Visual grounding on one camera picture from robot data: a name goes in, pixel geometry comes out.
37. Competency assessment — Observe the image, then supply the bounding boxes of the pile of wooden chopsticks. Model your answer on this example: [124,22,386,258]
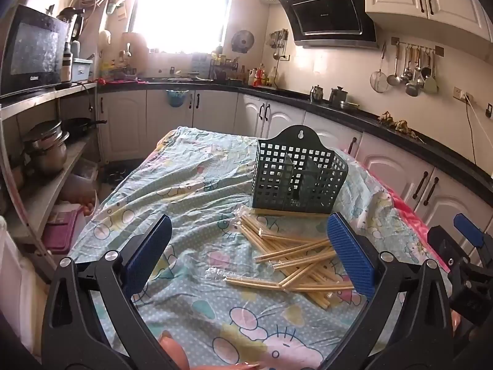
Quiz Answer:
[206,204,355,311]

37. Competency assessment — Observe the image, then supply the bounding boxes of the metal shelf rack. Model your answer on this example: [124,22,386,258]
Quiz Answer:
[0,81,103,278]

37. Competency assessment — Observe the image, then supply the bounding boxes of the group of condiment bottles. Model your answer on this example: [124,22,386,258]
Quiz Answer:
[248,64,278,87]

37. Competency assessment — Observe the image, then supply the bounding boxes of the black condiment rack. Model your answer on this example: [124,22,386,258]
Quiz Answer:
[209,52,248,84]

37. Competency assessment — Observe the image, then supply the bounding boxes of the cartoon printed tablecloth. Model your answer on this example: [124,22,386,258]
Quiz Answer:
[69,125,451,370]

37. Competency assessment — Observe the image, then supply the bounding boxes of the pale green spatula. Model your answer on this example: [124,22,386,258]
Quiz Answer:
[424,52,440,95]

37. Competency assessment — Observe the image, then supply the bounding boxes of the wire mesh strainer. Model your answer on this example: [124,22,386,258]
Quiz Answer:
[370,42,389,93]

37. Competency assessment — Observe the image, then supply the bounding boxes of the ginger roots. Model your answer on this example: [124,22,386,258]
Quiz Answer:
[377,111,418,137]

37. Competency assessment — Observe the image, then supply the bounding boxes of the black countertop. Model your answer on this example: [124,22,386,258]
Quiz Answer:
[96,77,493,197]

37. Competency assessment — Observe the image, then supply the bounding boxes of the black range hood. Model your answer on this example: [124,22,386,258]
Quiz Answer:
[276,0,380,49]

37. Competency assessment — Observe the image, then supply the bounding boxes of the steel ladle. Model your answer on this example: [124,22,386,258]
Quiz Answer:
[386,44,401,86]

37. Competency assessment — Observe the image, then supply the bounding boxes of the green plastic utensil basket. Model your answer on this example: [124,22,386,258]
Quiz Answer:
[251,125,349,215]

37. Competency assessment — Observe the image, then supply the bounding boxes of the blue hanging waste bin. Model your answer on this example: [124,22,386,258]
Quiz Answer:
[165,89,190,108]

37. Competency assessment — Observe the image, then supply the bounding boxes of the coiled hose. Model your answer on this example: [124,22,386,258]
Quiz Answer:
[79,0,110,16]

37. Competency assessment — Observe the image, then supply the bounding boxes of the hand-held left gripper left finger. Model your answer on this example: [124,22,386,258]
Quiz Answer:
[42,214,181,370]

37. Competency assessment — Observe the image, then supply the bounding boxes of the small hanging utensil set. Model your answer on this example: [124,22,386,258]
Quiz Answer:
[269,29,289,60]

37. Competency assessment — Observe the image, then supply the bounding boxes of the round wall vent fan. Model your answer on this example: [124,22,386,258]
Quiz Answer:
[231,30,255,52]

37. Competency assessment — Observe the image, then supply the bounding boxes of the kitchen window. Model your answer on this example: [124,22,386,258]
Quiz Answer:
[129,0,235,55]

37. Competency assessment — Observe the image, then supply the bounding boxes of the wall power outlet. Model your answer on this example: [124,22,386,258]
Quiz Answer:
[452,87,476,105]

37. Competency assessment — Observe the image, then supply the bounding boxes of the white lower cabinets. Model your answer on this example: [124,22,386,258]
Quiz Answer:
[96,88,493,247]

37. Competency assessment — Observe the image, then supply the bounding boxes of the bunch of hanging spoons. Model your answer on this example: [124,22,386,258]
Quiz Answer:
[401,46,432,97]

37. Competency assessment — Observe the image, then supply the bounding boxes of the person's left hand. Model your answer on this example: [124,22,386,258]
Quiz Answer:
[158,329,263,370]

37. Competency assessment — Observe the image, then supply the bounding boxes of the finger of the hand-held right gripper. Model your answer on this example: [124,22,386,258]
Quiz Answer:
[427,224,463,274]
[452,212,493,266]

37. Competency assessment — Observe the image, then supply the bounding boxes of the wall utensil rail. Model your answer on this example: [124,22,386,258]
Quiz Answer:
[391,36,444,56]

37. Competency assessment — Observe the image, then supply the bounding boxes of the stacked steel pots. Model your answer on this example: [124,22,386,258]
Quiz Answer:
[21,120,70,174]

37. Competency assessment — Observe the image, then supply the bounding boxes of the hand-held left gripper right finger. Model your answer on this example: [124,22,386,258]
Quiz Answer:
[320,212,455,370]

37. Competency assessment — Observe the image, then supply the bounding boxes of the blue plastic bin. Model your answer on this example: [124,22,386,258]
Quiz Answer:
[72,58,95,82]

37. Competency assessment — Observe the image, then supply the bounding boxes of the black power cable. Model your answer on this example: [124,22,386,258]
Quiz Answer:
[464,96,486,162]

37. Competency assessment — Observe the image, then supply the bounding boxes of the black microwave oven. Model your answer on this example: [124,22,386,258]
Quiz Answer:
[0,5,71,99]

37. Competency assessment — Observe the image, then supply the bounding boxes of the pink plastic box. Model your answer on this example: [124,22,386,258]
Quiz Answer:
[42,208,87,255]

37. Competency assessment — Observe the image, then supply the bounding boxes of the black frying pan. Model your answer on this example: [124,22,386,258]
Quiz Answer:
[63,117,108,139]

